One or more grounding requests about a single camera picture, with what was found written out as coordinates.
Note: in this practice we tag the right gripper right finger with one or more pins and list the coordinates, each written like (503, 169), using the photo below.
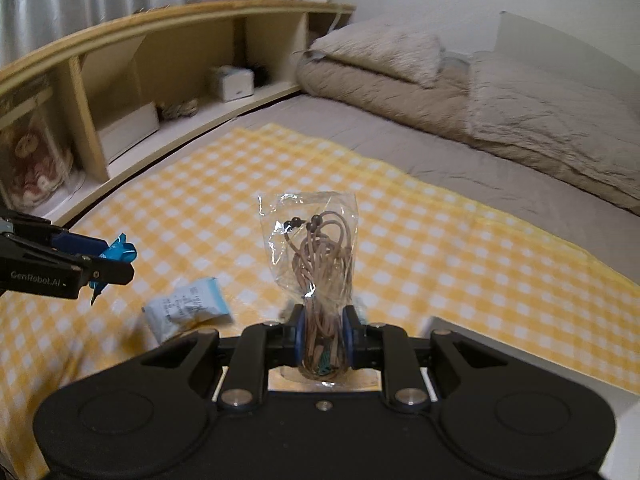
(364, 345)

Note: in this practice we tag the blue headset cover packet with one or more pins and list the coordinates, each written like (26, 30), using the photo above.
(120, 250)

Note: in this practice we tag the framed doll picture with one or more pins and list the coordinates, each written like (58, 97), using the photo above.
(36, 158)

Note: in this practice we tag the white blue paper packet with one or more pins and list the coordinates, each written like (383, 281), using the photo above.
(187, 306)

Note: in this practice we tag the white tissue box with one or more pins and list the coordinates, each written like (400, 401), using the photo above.
(229, 83)

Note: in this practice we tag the yellow checkered cloth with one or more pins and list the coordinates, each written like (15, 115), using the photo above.
(417, 251)

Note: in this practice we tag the beige quilted duvet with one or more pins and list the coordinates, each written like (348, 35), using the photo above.
(577, 134)

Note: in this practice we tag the grey bed sheet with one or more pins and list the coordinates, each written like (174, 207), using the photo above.
(608, 232)

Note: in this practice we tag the tan cord bag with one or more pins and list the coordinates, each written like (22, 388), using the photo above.
(310, 240)

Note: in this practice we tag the white flat box on shelf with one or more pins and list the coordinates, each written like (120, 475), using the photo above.
(126, 129)

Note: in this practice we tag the wooden bedside shelf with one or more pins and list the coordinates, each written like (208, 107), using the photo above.
(162, 56)

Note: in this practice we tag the small braided item on shelf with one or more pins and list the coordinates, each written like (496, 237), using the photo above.
(184, 109)

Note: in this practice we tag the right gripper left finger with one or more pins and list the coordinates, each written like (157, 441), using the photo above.
(285, 342)

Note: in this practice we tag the fluffy cream pillow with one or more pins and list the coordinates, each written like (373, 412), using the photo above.
(402, 50)

